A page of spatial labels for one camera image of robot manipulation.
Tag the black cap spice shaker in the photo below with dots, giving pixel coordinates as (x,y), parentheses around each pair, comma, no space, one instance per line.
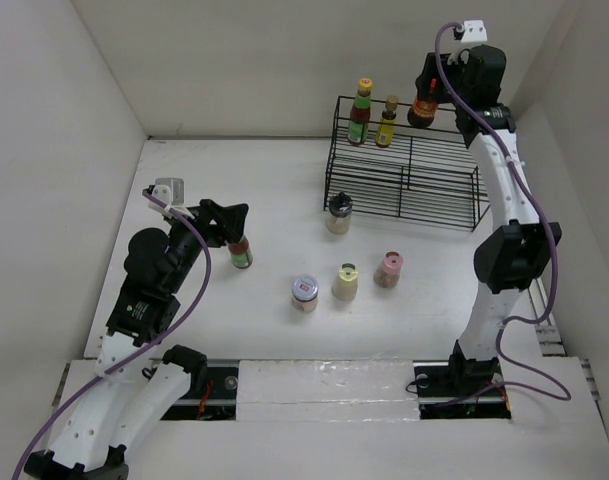
(340,208)

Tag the green label sauce bottle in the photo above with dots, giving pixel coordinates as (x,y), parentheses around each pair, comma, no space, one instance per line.
(240,253)

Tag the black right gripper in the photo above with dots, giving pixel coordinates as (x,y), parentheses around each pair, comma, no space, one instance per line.
(424,80)

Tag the small yellow oil bottle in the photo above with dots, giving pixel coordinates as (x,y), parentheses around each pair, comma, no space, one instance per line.
(385,132)

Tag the white lid jar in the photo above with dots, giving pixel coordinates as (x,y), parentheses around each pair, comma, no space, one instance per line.
(305,291)

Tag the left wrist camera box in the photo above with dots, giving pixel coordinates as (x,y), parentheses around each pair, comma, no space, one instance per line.
(166,194)

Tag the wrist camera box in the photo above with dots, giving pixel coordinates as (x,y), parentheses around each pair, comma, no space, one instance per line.
(467,34)
(166,194)

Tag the yellow cap chili sauce bottle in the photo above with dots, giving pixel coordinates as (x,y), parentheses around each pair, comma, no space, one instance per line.
(360,112)

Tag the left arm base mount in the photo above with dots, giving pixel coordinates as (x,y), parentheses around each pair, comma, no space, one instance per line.
(215,399)

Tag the red lid chili jar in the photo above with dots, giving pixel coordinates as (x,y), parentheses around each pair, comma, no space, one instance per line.
(422,112)

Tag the pink lid spice shaker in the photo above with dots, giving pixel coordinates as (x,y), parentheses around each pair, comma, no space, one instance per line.
(388,273)

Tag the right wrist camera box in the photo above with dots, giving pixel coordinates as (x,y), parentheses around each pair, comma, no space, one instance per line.
(467,34)

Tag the yellow lid spice shaker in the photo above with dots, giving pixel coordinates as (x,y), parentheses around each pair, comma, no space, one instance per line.
(345,285)

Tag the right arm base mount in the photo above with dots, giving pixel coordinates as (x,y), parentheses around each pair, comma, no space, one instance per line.
(447,391)

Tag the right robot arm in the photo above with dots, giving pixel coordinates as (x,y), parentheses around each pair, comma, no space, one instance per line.
(523,241)

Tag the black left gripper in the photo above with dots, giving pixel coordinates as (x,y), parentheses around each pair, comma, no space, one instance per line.
(228,221)

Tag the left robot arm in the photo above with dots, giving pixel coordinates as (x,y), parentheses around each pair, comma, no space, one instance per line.
(94,433)

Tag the black wire rack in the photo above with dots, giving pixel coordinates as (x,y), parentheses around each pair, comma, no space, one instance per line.
(424,176)

